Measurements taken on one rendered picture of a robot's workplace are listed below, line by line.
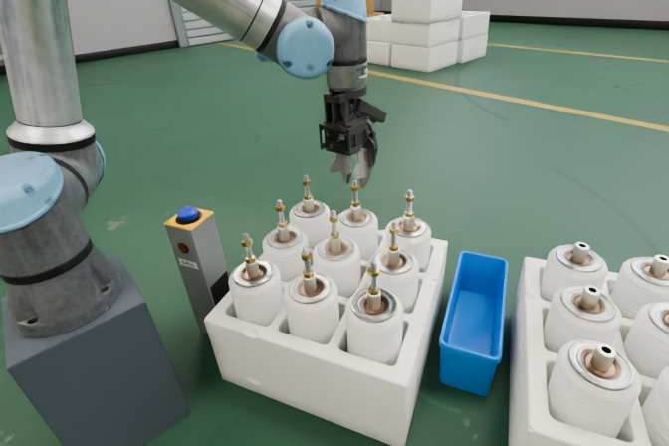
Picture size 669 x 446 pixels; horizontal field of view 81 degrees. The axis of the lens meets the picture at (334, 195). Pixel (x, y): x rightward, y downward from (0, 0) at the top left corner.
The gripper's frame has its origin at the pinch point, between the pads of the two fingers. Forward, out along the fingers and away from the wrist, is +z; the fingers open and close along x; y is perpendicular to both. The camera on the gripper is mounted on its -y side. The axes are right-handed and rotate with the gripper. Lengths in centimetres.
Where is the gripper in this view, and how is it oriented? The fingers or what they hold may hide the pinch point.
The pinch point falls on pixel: (356, 178)
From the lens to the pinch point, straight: 82.9
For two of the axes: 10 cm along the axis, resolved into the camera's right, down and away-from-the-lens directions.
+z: 0.6, 8.7, 5.0
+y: -5.8, 4.3, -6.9
